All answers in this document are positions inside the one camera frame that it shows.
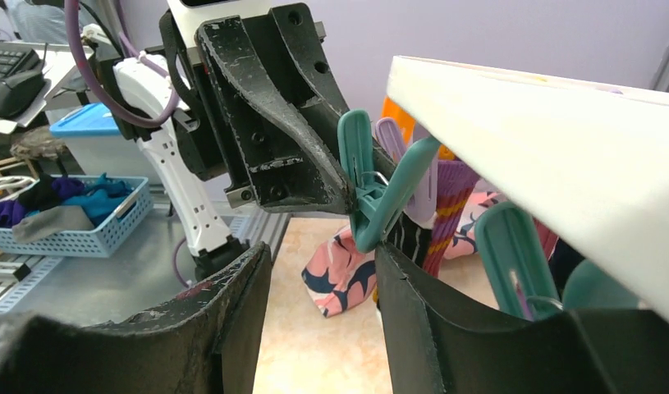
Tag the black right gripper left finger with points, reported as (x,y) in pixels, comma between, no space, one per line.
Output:
(204,340)

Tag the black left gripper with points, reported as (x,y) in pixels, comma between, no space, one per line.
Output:
(271,98)

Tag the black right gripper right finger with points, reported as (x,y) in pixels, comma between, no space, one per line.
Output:
(439,340)

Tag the teal clothespin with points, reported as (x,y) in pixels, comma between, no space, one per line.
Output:
(515,263)
(379,200)

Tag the lilac clothespin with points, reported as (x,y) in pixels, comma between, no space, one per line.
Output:
(416,163)

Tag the maroon purple striped sock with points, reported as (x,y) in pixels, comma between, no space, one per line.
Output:
(456,182)

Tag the white plastic sock hanger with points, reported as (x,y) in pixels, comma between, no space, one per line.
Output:
(589,160)

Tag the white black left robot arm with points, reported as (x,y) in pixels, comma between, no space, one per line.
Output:
(157,106)

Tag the pink navy patterned cloth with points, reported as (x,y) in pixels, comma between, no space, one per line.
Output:
(338,277)

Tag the blue plastic basket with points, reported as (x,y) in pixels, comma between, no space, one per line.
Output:
(93,224)

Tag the blue lidded storage box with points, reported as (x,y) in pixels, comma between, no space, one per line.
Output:
(91,135)

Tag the black keyboard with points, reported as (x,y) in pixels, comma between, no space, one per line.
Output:
(16,58)

